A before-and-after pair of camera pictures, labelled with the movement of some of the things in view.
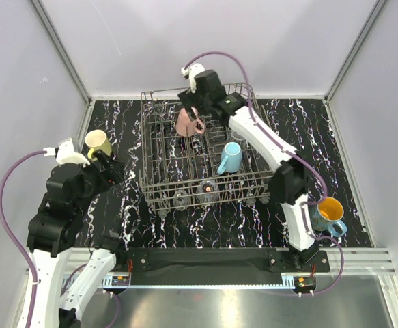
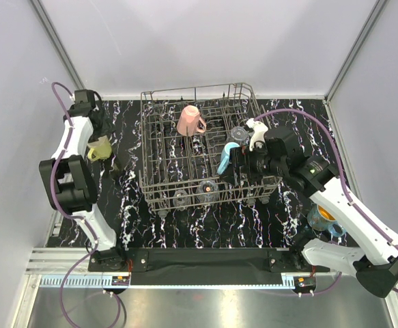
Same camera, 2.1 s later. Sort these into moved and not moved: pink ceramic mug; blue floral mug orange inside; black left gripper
Moved: black left gripper
Not moved: pink ceramic mug; blue floral mug orange inside
